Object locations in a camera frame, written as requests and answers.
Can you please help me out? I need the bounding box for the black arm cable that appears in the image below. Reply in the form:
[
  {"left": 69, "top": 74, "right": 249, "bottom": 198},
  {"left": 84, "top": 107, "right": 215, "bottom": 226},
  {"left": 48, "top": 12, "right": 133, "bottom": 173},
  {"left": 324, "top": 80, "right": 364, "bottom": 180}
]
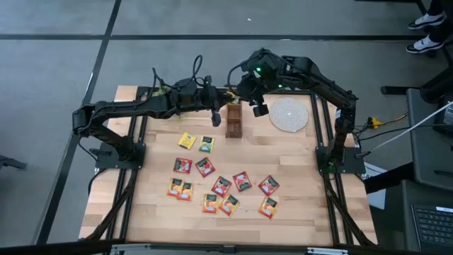
[
  {"left": 226, "top": 59, "right": 256, "bottom": 89},
  {"left": 151, "top": 54, "right": 205, "bottom": 94}
]

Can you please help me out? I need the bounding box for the black stand foot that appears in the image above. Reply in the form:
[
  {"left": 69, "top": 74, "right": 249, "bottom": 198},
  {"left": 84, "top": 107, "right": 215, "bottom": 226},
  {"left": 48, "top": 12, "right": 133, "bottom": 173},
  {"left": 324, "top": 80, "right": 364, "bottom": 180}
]
[{"left": 0, "top": 154, "right": 28, "bottom": 171}]

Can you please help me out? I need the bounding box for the person's leg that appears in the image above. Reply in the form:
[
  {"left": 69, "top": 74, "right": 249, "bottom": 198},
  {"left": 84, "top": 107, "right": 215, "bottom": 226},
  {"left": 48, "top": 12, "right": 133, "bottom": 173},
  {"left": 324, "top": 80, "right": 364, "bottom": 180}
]
[{"left": 426, "top": 0, "right": 453, "bottom": 43}]

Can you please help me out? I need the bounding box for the silver mounting bracket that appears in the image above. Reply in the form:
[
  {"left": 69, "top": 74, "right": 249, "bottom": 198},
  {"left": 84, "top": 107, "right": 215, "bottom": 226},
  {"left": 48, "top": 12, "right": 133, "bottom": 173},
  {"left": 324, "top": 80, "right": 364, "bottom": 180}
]
[
  {"left": 306, "top": 246, "right": 350, "bottom": 255},
  {"left": 110, "top": 243, "right": 152, "bottom": 255}
]

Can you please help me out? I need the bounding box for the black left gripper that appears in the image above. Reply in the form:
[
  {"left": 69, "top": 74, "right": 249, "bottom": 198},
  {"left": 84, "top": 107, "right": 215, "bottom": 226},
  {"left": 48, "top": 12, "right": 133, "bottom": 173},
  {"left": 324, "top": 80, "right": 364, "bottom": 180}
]
[{"left": 200, "top": 76, "right": 231, "bottom": 128}]

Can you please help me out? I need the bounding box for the black laptop keyboard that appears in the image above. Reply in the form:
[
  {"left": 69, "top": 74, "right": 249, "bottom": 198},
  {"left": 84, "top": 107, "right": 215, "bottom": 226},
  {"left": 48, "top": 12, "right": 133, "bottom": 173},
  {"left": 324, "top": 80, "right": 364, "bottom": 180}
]
[{"left": 410, "top": 204, "right": 453, "bottom": 254}]

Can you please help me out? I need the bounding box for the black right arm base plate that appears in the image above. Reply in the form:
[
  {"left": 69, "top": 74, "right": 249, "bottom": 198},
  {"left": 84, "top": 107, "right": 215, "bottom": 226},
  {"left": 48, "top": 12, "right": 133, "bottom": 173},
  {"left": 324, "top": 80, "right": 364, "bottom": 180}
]
[{"left": 315, "top": 144, "right": 367, "bottom": 175}]

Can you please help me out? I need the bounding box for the red strawberry tea bag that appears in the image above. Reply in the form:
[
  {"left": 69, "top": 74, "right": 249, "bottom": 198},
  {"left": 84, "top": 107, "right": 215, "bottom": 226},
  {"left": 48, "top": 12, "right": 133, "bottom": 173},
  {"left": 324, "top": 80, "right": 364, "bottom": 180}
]
[
  {"left": 231, "top": 171, "right": 253, "bottom": 193},
  {"left": 257, "top": 175, "right": 281, "bottom": 198},
  {"left": 211, "top": 176, "right": 233, "bottom": 198},
  {"left": 195, "top": 157, "right": 217, "bottom": 179},
  {"left": 173, "top": 157, "right": 193, "bottom": 174}
]

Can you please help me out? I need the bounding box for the brown wooden tea organizer box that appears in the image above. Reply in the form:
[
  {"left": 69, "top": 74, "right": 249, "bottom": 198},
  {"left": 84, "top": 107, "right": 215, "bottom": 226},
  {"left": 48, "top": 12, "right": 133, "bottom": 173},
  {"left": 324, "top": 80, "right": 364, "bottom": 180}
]
[{"left": 225, "top": 102, "right": 243, "bottom": 139}]

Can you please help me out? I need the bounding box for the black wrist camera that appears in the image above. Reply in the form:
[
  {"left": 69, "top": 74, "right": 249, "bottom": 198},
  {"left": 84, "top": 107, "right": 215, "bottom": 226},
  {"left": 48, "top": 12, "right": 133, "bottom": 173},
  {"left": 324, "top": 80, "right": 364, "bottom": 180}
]
[
  {"left": 247, "top": 49, "right": 282, "bottom": 82},
  {"left": 175, "top": 77, "right": 201, "bottom": 102}
]

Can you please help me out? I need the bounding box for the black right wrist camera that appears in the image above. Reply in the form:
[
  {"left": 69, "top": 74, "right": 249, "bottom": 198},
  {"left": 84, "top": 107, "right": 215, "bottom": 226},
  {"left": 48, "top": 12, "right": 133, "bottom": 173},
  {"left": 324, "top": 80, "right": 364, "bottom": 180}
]
[{"left": 247, "top": 49, "right": 282, "bottom": 82}]

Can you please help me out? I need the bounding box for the white cable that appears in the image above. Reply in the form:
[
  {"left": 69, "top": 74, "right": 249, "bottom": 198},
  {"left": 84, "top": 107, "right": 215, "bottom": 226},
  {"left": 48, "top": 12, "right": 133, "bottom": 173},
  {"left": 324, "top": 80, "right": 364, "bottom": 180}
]
[{"left": 369, "top": 101, "right": 453, "bottom": 154}]

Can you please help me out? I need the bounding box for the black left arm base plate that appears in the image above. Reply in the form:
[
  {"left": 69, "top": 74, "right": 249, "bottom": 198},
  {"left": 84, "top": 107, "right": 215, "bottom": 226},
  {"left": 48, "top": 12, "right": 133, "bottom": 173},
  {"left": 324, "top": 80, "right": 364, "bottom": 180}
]
[{"left": 88, "top": 140, "right": 147, "bottom": 170}]

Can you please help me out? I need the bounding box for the thin black power cable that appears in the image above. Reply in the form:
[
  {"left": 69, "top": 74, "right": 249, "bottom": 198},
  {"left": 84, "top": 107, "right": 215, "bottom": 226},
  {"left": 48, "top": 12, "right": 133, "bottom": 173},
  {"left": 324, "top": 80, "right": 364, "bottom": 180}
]
[{"left": 357, "top": 122, "right": 453, "bottom": 141}]

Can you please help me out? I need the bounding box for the person's foot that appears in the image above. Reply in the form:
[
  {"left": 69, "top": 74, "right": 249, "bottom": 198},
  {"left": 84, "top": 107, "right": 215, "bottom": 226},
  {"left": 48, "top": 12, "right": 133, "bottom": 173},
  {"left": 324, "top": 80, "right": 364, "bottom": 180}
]
[
  {"left": 407, "top": 13, "right": 446, "bottom": 30},
  {"left": 406, "top": 35, "right": 445, "bottom": 55}
]

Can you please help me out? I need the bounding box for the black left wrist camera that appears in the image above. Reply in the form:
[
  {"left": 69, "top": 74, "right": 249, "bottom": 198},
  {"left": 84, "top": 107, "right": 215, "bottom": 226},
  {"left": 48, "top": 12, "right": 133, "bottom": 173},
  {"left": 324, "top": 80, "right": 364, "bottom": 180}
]
[{"left": 175, "top": 77, "right": 201, "bottom": 102}]

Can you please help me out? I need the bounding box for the white paper sheet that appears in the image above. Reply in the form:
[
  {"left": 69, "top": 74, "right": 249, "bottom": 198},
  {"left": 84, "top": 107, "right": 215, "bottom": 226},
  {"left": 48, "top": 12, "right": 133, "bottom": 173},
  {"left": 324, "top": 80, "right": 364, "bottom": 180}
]
[{"left": 362, "top": 161, "right": 387, "bottom": 210}]

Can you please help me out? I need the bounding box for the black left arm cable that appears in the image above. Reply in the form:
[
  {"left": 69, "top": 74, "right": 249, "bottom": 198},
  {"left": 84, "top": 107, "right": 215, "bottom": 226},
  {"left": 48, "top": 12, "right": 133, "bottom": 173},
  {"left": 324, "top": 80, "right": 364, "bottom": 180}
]
[{"left": 151, "top": 54, "right": 205, "bottom": 94}]

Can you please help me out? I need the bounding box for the black desktop device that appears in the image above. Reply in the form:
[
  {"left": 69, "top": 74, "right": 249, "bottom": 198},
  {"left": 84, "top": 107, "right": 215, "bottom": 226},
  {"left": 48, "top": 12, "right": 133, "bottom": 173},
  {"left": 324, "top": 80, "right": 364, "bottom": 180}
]
[{"left": 433, "top": 93, "right": 453, "bottom": 137}]

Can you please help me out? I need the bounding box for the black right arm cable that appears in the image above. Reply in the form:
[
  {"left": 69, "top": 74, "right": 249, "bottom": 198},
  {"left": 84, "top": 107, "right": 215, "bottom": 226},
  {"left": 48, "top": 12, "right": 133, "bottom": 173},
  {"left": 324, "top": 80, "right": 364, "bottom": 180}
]
[{"left": 226, "top": 59, "right": 256, "bottom": 89}]

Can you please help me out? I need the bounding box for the dark grey side desk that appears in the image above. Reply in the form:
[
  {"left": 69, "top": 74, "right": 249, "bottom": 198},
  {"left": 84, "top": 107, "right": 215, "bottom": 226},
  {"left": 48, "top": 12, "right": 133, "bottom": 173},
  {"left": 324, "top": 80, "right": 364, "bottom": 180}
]
[{"left": 401, "top": 178, "right": 453, "bottom": 255}]

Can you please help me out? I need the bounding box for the yellow extension cable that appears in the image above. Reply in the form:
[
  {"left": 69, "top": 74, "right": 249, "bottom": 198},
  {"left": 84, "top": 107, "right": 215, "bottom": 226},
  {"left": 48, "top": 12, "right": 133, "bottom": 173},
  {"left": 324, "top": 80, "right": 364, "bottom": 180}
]
[{"left": 367, "top": 112, "right": 408, "bottom": 130}]

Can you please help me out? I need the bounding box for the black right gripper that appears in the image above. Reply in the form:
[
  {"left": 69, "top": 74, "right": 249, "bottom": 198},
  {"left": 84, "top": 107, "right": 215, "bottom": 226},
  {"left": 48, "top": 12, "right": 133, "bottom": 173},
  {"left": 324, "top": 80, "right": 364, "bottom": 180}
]
[{"left": 234, "top": 72, "right": 272, "bottom": 118}]

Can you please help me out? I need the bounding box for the black chair base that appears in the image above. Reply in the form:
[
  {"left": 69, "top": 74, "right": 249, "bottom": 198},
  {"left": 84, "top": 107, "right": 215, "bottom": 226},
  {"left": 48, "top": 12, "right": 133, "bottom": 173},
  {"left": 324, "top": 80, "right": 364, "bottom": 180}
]
[{"left": 380, "top": 67, "right": 453, "bottom": 104}]

